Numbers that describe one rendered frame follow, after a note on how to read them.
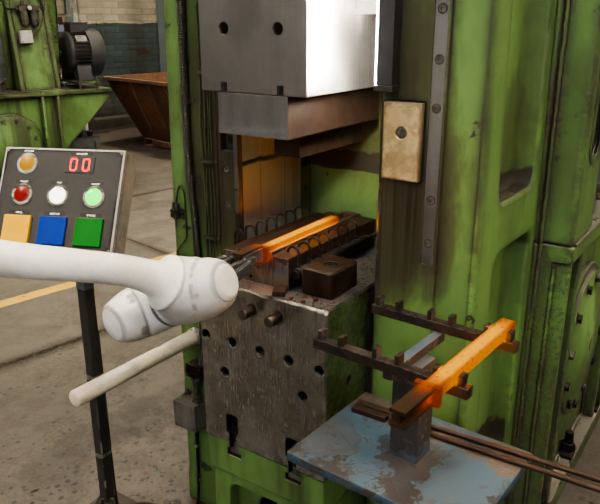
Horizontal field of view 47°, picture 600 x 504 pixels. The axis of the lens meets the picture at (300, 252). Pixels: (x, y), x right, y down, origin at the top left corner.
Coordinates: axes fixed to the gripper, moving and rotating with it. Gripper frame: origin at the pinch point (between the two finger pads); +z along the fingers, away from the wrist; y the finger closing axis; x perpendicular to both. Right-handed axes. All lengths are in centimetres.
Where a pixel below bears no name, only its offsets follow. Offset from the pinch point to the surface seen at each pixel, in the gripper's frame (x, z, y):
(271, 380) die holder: -29.9, -1.9, 6.5
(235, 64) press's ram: 42.9, 7.0, -6.7
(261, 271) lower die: -5.4, 5.1, -0.5
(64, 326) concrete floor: -103, 79, -193
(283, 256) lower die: -0.7, 6.2, 5.4
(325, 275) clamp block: -2.6, 5.2, 17.8
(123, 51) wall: -14, 600, -711
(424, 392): -1, -30, 58
